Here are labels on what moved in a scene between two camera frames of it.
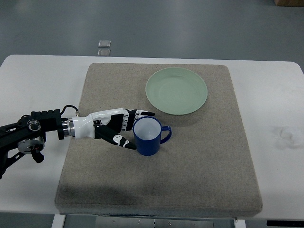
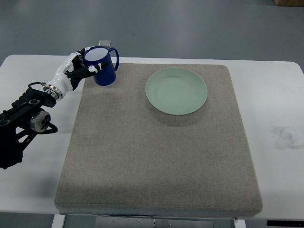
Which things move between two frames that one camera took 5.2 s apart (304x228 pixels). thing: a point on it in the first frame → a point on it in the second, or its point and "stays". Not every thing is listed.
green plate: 176,90 stays
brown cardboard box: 289,3 stays
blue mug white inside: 147,133 → 96,54
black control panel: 285,223 stays
